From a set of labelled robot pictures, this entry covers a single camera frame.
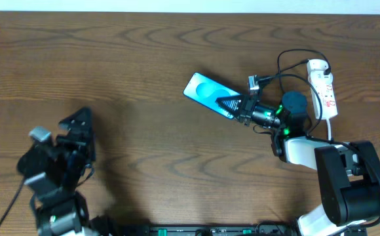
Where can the white power strip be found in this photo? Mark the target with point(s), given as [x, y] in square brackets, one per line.
[324, 104]

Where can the blue smartphone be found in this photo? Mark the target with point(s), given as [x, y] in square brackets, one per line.
[206, 91]

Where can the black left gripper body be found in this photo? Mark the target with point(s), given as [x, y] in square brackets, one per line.
[75, 141]

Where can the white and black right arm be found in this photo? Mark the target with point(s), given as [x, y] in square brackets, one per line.
[348, 172]

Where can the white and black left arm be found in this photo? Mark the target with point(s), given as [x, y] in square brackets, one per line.
[53, 168]

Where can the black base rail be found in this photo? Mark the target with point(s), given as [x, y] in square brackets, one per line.
[267, 229]

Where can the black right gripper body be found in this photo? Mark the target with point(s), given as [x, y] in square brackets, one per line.
[246, 109]

